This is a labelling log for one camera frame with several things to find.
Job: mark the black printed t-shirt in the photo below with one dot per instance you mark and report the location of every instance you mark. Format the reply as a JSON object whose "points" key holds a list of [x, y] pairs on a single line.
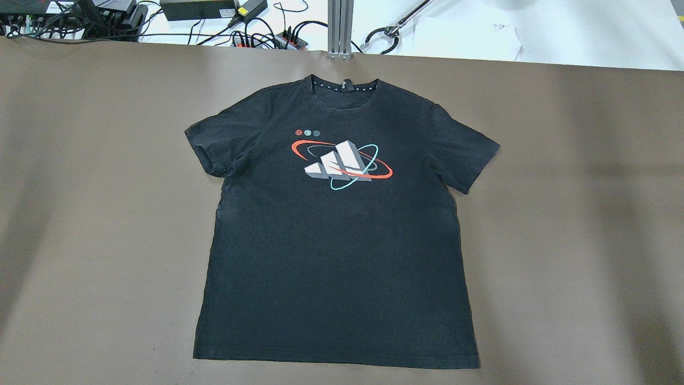
{"points": [[336, 237]]}

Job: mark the grey orange usb hub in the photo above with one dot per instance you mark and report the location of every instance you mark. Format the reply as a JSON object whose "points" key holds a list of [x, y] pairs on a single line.
{"points": [[288, 40], [241, 39]]}

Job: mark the reacher grabber tool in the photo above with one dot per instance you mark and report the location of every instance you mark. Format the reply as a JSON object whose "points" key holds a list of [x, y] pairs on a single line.
{"points": [[392, 32]]}

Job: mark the black yellow-labelled power adapter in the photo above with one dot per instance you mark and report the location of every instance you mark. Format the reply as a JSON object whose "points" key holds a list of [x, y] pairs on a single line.
{"points": [[247, 11]]}

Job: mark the black power adapter brick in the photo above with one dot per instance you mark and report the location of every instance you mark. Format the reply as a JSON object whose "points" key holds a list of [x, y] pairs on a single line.
{"points": [[196, 10]]}

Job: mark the black electronics box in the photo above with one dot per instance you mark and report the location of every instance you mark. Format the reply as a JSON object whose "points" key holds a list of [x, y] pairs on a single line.
{"points": [[118, 21]]}

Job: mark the aluminium frame post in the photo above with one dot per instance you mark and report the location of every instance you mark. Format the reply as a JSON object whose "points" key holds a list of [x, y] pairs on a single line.
{"points": [[340, 20]]}

